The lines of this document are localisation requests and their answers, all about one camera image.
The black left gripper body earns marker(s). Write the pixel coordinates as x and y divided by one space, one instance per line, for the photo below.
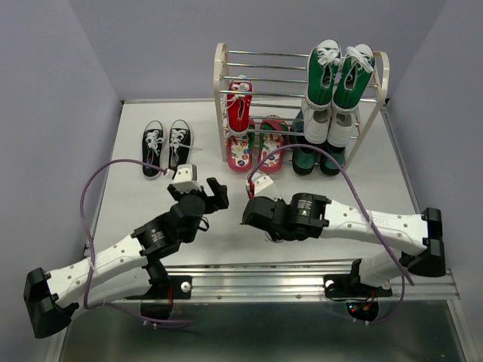
209 199

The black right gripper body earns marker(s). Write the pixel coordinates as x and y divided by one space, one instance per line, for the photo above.
281 234

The pink slipper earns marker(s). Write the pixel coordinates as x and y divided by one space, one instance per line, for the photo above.
239 151
269 142

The black canvas sneaker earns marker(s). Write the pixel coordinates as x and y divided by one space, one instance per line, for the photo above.
180 144
153 142

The red canvas sneaker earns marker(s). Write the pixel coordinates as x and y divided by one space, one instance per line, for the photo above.
238 102

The cream shoe shelf chrome bars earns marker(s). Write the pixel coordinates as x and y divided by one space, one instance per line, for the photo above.
280 96

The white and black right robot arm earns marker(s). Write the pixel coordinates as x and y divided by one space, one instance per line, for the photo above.
415 242

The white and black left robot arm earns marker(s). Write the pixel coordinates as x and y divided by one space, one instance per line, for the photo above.
130 269

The left dark green loafer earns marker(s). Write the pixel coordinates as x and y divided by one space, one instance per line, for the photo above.
303 159

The left white sneaker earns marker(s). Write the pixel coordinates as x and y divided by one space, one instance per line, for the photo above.
316 122

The white sneaker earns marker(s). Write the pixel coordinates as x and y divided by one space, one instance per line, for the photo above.
341 129
316 122

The right white sneaker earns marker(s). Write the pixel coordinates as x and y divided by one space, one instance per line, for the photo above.
341 129

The left green canvas sneaker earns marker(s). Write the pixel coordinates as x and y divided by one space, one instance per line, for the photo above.
322 67

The green canvas sneaker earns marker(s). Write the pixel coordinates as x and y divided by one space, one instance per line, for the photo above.
322 67
356 72

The right green canvas sneaker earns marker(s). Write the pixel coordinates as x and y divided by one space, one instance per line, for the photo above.
356 72

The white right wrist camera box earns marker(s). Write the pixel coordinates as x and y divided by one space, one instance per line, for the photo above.
262 185

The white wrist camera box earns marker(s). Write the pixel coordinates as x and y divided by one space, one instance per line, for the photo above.
262 185
185 177

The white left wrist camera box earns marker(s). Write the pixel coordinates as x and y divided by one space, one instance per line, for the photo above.
185 177

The aluminium mounting rail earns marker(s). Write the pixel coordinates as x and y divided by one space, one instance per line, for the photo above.
258 284

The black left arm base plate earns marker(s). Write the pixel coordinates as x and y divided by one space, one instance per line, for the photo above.
175 287

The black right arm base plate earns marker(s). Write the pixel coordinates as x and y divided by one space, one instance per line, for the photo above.
347 287

